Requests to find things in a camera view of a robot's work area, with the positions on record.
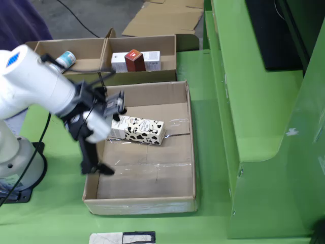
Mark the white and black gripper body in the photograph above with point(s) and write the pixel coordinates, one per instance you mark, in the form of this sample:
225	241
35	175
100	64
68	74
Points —
100	125

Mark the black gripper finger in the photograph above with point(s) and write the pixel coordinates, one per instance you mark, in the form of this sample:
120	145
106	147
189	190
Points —
119	114
90	157

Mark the cow print hand cream box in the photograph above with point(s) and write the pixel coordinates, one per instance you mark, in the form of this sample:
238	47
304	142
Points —
142	129

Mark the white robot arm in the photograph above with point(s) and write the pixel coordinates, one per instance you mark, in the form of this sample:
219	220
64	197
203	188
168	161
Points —
30	81

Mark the open brown cardboard box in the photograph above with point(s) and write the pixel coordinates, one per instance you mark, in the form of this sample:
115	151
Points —
142	77
86	50

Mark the shallow cardboard tray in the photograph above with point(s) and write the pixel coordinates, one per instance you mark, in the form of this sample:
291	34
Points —
142	172

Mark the open flat cardboard mailer box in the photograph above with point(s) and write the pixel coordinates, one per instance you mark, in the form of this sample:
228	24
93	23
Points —
162	20

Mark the small red brown carton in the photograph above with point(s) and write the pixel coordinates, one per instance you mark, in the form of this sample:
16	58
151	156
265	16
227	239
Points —
134	63

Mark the flat white carton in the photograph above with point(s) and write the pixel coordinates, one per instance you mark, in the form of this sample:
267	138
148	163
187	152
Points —
152	61

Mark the white and teal bottle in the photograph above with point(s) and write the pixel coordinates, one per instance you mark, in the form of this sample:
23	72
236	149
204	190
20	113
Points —
67	59

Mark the person in purple shirt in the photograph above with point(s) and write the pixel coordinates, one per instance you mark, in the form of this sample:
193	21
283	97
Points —
20	23

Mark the green metal shelf stand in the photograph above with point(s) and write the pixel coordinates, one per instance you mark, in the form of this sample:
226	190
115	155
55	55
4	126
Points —
254	101

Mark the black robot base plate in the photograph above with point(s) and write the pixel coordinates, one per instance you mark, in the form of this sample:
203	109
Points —
24	197

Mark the paper card with black frame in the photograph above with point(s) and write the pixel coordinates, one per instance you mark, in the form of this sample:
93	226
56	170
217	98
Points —
106	239

